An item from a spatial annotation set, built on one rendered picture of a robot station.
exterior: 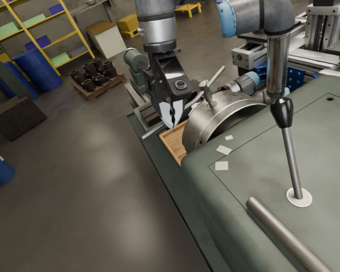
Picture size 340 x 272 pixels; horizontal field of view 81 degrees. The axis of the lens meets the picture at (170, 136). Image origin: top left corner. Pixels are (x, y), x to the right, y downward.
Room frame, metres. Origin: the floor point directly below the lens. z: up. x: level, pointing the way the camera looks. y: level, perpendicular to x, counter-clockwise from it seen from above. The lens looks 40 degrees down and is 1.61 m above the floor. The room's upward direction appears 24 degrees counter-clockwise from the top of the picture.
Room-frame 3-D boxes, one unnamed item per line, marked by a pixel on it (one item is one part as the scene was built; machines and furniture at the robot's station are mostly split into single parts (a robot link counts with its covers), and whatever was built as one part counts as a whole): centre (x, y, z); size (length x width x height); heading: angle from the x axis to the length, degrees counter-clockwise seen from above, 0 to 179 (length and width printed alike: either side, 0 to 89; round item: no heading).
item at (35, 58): (5.89, 2.84, 0.50); 1.35 x 0.83 x 1.00; 102
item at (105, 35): (7.37, 0.66, 0.36); 2.09 x 0.67 x 0.71; 12
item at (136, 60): (1.68, 0.01, 1.01); 0.30 x 0.20 x 0.29; 9
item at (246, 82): (0.75, -0.42, 1.08); 0.11 x 0.08 x 0.09; 98
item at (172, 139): (0.76, -0.15, 0.89); 0.36 x 0.30 x 0.04; 99
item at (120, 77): (4.65, 1.02, 0.24); 1.36 x 0.94 x 0.49; 21
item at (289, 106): (0.21, -0.18, 1.38); 0.04 x 0.03 x 0.05; 9
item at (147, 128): (1.13, -0.12, 0.90); 0.53 x 0.30 x 0.06; 99
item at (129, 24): (8.18, -0.67, 0.25); 1.44 x 1.04 x 0.50; 102
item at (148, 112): (1.08, -0.11, 0.95); 0.43 x 0.18 x 0.04; 99
